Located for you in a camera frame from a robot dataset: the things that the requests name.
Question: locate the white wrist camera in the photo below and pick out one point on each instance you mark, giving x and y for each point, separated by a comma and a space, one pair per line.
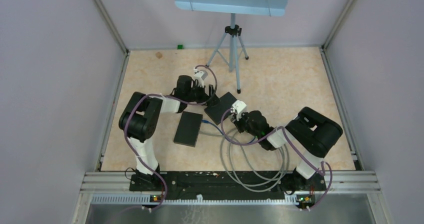
200, 76
238, 108

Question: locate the black mat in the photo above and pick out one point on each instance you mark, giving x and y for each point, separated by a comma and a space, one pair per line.
188, 129

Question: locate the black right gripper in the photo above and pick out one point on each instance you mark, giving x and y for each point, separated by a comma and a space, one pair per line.
237, 123

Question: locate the light blue tripod stand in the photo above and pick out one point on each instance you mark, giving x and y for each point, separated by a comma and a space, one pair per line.
237, 48

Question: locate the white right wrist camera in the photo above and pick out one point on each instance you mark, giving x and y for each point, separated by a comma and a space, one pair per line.
238, 108

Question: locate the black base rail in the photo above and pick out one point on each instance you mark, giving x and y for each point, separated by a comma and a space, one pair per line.
219, 186

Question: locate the small wooden cube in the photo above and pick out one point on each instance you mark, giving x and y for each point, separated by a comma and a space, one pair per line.
158, 55

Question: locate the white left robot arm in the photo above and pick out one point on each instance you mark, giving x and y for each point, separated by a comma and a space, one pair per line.
141, 115

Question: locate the black network switch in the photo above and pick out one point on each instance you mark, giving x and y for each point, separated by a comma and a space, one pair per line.
216, 112

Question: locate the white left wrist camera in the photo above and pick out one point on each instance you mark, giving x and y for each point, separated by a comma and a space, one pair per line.
200, 76

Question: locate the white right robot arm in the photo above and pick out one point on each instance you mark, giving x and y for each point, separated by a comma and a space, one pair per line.
310, 134

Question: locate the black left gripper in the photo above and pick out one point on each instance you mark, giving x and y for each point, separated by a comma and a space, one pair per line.
210, 100

